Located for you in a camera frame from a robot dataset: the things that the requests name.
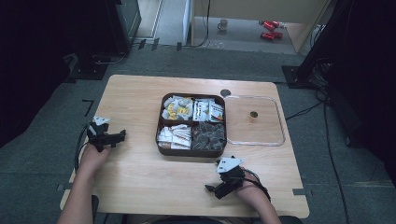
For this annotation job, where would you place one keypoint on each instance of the grey table grommet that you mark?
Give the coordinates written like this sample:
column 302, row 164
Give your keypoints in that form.
column 225, row 92

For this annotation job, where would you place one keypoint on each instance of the red can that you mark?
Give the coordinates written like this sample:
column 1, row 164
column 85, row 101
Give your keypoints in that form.
column 271, row 35
column 271, row 25

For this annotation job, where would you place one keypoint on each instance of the pile of yellow white packets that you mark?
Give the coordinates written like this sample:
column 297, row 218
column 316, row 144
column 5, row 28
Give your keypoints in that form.
column 178, row 108

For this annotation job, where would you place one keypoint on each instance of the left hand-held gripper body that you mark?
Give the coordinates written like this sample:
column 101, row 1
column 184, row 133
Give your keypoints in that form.
column 99, row 132

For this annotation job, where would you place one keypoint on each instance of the person's right hand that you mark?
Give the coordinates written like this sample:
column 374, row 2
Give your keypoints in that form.
column 250, row 188

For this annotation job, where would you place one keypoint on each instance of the brown four-compartment tray box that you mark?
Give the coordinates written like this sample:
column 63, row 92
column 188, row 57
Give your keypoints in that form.
column 190, row 124

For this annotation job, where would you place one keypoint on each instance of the wooden lid knob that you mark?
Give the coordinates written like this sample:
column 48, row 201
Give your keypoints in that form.
column 253, row 116

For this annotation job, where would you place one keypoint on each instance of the clear lid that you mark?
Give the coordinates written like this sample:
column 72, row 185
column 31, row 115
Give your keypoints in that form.
column 264, row 133

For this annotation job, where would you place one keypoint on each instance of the person's left hand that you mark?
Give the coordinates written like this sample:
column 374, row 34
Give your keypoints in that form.
column 92, row 158

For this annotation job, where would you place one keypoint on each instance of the pile of dark brown packets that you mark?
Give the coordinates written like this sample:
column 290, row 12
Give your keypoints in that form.
column 208, row 136

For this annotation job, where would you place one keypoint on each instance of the black stand base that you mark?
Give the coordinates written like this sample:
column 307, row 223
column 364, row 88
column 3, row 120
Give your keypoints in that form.
column 90, row 71
column 295, row 77

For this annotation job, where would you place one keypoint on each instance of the grey mug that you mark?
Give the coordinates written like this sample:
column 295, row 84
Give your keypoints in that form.
column 223, row 24

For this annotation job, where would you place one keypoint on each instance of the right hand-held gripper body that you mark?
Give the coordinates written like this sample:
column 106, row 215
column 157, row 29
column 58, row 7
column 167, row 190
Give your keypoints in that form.
column 231, row 174

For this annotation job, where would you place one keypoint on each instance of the pile of white striped packets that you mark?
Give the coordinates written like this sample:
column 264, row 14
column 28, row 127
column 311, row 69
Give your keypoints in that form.
column 175, row 137

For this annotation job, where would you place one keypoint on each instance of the pile of white red-label packets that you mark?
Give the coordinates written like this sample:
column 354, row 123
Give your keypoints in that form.
column 208, row 110

